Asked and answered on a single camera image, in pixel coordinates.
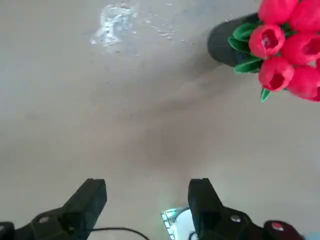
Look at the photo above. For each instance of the black ribbed vase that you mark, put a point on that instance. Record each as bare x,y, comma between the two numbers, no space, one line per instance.
220,42

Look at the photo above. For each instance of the water puddle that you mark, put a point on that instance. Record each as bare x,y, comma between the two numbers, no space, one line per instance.
110,27

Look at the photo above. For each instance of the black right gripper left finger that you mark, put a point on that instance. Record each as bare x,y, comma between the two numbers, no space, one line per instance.
75,215

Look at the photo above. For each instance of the red tulip bouquet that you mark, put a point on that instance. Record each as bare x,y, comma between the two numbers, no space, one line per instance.
282,47

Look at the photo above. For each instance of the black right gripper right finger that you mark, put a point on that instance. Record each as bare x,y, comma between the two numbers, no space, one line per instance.
212,217

